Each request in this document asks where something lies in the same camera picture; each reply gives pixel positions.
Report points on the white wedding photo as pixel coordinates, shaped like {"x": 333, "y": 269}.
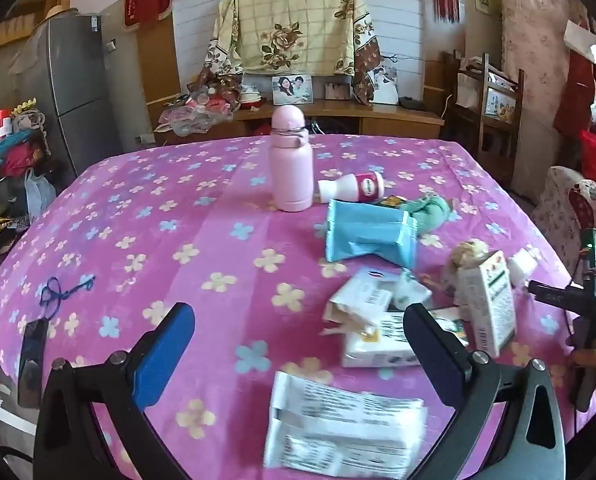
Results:
{"x": 385, "y": 86}

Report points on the red hanging cloth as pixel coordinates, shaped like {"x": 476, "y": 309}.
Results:
{"x": 577, "y": 90}

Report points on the white paper sheet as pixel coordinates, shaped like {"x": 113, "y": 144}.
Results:
{"x": 580, "y": 37}

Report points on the grey refrigerator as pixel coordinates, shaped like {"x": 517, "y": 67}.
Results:
{"x": 73, "y": 85}

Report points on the floral mattress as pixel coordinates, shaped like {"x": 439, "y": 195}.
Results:
{"x": 532, "y": 60}

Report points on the straw hat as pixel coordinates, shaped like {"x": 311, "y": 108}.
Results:
{"x": 58, "y": 14}

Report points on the pile of clothes and bags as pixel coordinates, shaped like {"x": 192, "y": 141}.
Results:
{"x": 8, "y": 160}

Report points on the small white box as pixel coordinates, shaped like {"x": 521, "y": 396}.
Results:
{"x": 522, "y": 266}

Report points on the blue plastic packet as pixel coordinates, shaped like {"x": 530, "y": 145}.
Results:
{"x": 367, "y": 235}

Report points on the green cloth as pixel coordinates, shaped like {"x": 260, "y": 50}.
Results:
{"x": 432, "y": 212}

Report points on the wooden chair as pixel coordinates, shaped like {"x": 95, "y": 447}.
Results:
{"x": 497, "y": 150}

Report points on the black phone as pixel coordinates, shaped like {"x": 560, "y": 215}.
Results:
{"x": 30, "y": 360}

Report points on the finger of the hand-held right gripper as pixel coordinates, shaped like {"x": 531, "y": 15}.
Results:
{"x": 552, "y": 293}

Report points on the white green plastic packet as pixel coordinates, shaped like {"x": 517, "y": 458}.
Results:
{"x": 412, "y": 290}

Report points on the framed couple photo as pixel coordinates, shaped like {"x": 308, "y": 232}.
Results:
{"x": 292, "y": 90}

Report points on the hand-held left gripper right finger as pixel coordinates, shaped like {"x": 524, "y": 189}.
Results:
{"x": 435, "y": 360}

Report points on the red bowl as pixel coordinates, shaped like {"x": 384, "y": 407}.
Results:
{"x": 251, "y": 99}

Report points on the floral covered sofa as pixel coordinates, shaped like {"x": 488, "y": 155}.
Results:
{"x": 552, "y": 210}

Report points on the white plastic bag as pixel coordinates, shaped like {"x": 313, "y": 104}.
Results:
{"x": 38, "y": 192}

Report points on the white printed foil packet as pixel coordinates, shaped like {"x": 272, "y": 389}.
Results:
{"x": 348, "y": 435}

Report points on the pink bottle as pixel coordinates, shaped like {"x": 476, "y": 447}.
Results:
{"x": 292, "y": 175}

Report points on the wooden cabinet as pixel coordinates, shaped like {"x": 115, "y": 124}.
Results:
{"x": 377, "y": 120}

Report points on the printed carton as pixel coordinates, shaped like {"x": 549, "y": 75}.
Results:
{"x": 377, "y": 347}

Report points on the wall switch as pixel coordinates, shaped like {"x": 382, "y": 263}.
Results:
{"x": 110, "y": 45}

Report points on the pink flowered tablecloth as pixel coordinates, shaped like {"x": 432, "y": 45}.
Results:
{"x": 178, "y": 210}

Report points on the yellow black wrapper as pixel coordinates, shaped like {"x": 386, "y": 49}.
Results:
{"x": 390, "y": 202}

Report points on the cream floral cloth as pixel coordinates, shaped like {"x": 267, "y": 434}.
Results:
{"x": 293, "y": 25}

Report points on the white box with green print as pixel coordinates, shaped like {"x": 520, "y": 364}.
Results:
{"x": 482, "y": 310}

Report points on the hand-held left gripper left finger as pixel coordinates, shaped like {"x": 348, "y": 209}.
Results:
{"x": 163, "y": 355}

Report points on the white bottle with red label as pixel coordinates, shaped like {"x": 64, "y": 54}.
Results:
{"x": 343, "y": 189}

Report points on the beige paper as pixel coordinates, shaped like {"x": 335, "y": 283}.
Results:
{"x": 470, "y": 254}

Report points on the small photo frame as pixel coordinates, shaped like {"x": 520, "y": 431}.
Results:
{"x": 337, "y": 91}

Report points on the pile of plastic bags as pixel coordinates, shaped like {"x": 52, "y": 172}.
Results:
{"x": 198, "y": 107}

